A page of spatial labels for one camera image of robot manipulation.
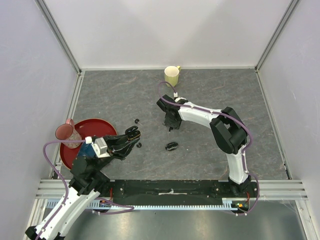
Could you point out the red round tray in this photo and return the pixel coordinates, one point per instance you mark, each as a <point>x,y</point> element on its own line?
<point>88,127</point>

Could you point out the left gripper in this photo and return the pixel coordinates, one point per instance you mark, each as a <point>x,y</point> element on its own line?
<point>118,146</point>

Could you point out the yellow-green mug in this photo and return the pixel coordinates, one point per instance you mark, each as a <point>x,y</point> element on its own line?
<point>171,74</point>

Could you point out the pink floral mug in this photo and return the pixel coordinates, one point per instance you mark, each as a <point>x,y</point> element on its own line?
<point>68,134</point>

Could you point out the slotted cable duct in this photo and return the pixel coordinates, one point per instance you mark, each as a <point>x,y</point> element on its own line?
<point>227,205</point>

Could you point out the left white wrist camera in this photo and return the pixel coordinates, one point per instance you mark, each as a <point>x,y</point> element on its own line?
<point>100,148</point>

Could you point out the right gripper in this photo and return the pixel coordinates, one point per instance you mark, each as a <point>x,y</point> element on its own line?
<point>176,125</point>

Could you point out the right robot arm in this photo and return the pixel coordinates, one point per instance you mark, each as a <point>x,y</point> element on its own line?
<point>229,132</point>

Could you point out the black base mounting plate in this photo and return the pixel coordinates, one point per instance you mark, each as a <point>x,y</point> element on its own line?
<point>217,188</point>

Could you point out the black marbled charging case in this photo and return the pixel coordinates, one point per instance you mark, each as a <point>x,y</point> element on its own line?
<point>171,146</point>

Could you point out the blue plate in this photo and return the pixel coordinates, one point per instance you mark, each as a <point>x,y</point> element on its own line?
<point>87,151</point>

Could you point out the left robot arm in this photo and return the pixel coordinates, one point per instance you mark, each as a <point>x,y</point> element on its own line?
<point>87,183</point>

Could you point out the black glossy charging case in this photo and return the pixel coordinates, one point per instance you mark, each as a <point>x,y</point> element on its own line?
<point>132,133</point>

